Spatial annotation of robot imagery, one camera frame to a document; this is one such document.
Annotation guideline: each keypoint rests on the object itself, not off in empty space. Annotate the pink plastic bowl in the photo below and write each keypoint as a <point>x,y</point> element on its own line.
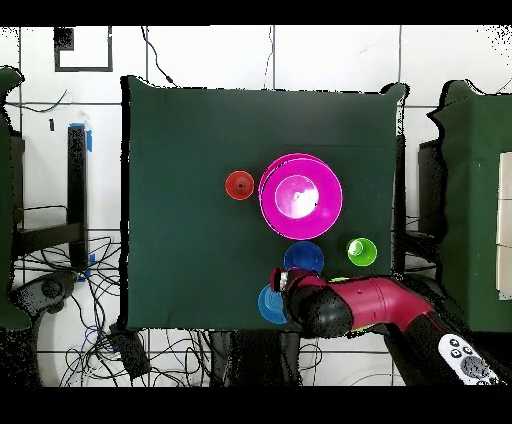
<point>300,198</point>
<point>276,159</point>

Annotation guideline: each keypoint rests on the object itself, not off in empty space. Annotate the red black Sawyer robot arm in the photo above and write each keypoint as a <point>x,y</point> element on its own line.
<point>376,300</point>

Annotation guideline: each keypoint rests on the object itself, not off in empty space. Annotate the light blue plastic bowl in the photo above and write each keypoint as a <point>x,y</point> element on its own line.
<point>270,306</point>

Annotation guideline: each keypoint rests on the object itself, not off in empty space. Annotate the dark blue plastic bowl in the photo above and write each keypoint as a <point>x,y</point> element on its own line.
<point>304,256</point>

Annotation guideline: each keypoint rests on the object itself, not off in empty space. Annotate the green plastic bowl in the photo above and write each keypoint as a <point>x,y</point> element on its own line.
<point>340,278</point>

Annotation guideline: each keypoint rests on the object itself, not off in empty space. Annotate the green plastic cup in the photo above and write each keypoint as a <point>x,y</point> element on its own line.
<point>366,254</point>

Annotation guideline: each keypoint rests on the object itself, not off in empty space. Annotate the red plastic cup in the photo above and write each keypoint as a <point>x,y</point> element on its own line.
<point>240,185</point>

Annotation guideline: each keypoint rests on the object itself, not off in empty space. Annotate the dark green tablecloth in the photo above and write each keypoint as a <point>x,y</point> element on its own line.
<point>200,160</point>

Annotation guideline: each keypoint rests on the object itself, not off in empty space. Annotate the black power adapter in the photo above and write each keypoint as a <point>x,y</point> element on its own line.
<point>132,354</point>

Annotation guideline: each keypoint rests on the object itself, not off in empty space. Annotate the black metal stand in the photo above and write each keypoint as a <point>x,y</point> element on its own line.
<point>76,192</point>

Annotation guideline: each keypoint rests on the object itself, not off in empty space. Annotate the green clothed side table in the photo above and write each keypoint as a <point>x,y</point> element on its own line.
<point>472,160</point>
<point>6,200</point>

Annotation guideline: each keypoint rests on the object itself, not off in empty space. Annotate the white box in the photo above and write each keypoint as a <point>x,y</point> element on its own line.
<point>504,224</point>

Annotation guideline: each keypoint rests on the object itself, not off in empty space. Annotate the black square frame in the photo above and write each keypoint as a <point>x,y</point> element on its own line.
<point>84,69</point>

